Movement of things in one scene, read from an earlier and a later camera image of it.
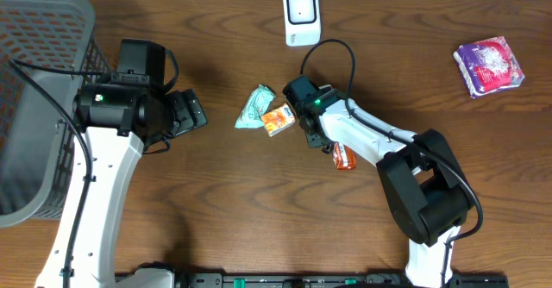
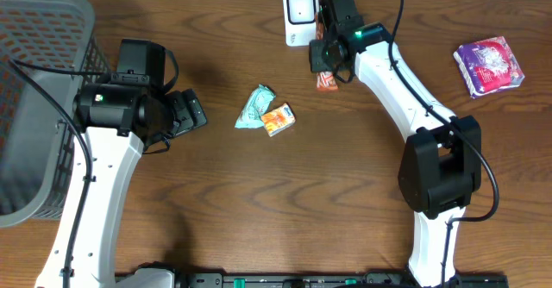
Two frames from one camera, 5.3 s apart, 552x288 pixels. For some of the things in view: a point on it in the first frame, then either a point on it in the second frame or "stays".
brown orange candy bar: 344,157 to 326,80
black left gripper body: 185,113 stays
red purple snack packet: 488,65 stays
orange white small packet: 278,118 stays
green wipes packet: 257,105 stays
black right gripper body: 316,140 to 322,57
